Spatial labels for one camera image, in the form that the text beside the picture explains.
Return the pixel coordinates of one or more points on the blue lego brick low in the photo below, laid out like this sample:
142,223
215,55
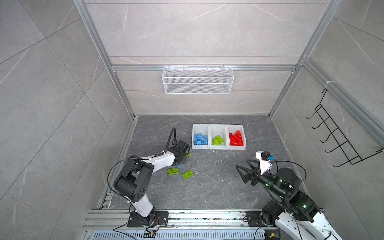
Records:
205,140

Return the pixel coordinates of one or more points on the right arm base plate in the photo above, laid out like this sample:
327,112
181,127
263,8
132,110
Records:
254,218

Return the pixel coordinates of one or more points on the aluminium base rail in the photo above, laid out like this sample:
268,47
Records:
220,224

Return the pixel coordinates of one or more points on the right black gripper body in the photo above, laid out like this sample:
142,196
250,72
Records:
268,180

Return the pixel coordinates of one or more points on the red arch lego piece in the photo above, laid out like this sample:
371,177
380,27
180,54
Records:
238,139

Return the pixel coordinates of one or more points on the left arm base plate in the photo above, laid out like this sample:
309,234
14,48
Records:
136,220

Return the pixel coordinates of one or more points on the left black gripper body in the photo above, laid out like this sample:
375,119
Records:
183,156

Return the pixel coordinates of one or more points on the black wire hook rack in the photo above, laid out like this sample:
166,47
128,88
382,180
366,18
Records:
341,140

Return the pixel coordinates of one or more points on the white three-compartment bin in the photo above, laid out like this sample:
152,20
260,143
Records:
212,130

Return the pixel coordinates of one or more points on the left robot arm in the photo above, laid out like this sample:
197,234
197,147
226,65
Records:
132,183

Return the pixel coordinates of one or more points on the white wire mesh basket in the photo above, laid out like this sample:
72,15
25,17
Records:
197,80

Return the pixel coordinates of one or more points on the red lego brick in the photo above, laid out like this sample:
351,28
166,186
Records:
231,139

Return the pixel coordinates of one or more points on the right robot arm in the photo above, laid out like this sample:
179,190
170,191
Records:
290,209

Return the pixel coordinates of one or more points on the green lego brick bottom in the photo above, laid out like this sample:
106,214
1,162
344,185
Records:
187,175

